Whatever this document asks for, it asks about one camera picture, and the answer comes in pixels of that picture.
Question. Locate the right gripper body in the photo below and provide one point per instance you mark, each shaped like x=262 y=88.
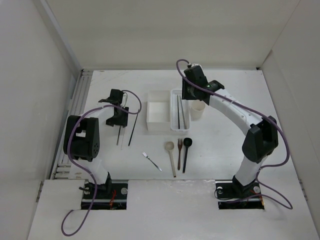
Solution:
x=188 y=91

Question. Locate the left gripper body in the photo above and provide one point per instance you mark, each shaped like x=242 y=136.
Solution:
x=119 y=119

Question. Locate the black chopstick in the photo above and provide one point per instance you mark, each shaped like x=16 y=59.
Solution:
x=133 y=129
x=178 y=111

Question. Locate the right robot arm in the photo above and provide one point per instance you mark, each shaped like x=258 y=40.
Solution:
x=261 y=137

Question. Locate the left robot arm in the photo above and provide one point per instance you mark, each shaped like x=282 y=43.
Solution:
x=82 y=137

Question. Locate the white chopstick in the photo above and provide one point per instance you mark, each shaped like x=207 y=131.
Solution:
x=123 y=137

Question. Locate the white perforated basket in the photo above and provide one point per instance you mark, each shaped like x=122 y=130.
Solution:
x=174 y=112

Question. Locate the white square box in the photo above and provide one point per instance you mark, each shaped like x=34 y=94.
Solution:
x=158 y=114

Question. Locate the small metal fork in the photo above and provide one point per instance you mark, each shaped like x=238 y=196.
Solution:
x=147 y=157

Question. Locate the beige wooden spoon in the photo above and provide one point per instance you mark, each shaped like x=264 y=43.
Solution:
x=169 y=146

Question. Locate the brown wooden fork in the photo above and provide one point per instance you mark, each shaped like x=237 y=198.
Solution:
x=179 y=145

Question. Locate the black spoon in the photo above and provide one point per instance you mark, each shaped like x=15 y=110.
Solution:
x=187 y=142

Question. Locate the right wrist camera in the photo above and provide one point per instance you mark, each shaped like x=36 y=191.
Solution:
x=191 y=65

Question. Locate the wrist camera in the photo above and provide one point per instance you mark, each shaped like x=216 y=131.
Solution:
x=125 y=98
x=191 y=65

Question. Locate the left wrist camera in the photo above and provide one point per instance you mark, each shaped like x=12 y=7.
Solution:
x=125 y=98

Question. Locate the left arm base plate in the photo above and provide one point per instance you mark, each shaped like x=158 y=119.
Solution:
x=115 y=198

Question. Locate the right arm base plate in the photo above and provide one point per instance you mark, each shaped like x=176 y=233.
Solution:
x=229 y=199

